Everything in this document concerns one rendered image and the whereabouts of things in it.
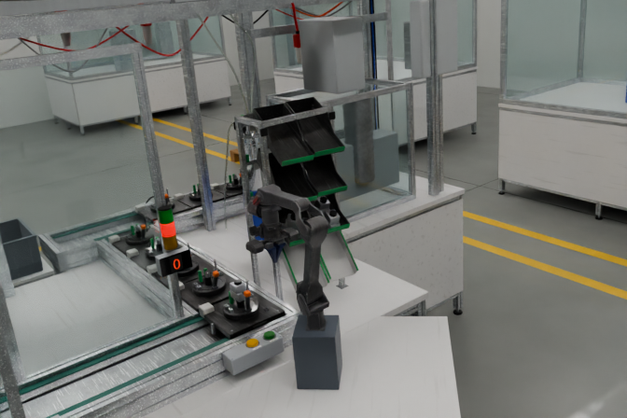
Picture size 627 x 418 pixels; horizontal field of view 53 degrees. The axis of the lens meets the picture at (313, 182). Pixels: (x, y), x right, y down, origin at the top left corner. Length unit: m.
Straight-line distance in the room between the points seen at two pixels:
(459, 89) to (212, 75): 5.12
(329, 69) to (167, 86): 8.18
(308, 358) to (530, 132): 4.27
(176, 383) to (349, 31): 1.97
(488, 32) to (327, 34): 8.77
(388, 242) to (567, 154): 2.69
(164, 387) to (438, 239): 2.16
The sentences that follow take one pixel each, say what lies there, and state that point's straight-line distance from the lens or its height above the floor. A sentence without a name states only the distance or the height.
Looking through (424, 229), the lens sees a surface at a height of 0.70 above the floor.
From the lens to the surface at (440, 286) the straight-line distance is 4.00.
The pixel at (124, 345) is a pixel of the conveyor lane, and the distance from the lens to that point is 2.41.
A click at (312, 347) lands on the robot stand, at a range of 2.08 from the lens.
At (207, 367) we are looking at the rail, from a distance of 2.23.
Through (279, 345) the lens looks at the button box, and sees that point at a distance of 2.27.
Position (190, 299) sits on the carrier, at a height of 0.97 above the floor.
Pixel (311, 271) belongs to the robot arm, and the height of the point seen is 1.27.
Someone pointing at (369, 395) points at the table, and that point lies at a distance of 2.13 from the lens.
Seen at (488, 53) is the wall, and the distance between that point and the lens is 11.98.
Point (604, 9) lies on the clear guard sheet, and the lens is 5.55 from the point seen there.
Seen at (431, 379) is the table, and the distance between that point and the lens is 2.20.
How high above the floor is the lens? 2.15
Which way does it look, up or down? 18 degrees down
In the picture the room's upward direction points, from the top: 5 degrees counter-clockwise
